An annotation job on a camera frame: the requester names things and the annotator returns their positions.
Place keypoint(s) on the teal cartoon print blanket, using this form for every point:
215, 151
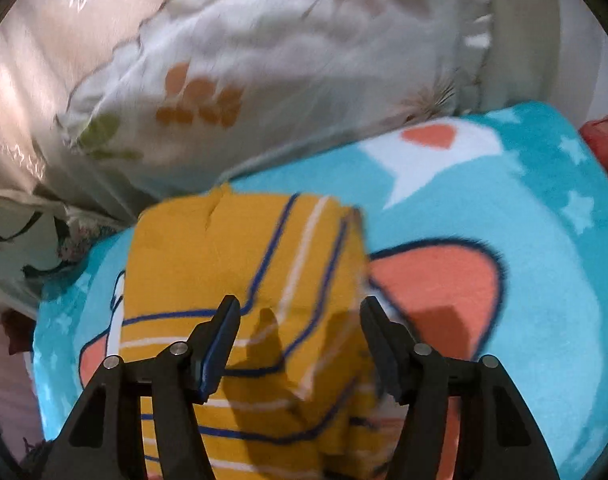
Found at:
544, 270

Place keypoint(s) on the white floral pillow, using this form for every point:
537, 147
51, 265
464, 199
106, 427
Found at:
284, 55

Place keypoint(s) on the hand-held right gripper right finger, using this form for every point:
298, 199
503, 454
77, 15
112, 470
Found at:
381, 345

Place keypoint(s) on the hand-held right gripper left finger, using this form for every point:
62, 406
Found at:
219, 345

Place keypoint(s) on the dark leaf patterned pillow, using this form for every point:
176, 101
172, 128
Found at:
19, 240

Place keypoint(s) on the red plastic bag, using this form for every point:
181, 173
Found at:
606, 145

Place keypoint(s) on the yellow striped sweater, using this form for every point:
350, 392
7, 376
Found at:
194, 255

